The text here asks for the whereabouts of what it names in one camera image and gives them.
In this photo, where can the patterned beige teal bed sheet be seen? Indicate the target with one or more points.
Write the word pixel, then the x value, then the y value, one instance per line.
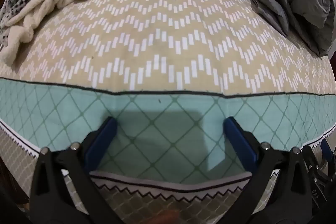
pixel 168 43

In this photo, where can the cream fleece garment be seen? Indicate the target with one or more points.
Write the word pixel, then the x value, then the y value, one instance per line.
pixel 29 11

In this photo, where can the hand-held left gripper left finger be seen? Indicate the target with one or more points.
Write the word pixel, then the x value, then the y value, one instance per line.
pixel 101 142

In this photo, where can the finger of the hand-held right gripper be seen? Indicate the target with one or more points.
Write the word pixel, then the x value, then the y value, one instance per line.
pixel 311 161
pixel 327 148

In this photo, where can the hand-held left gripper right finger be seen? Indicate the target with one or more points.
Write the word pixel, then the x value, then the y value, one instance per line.
pixel 240 142

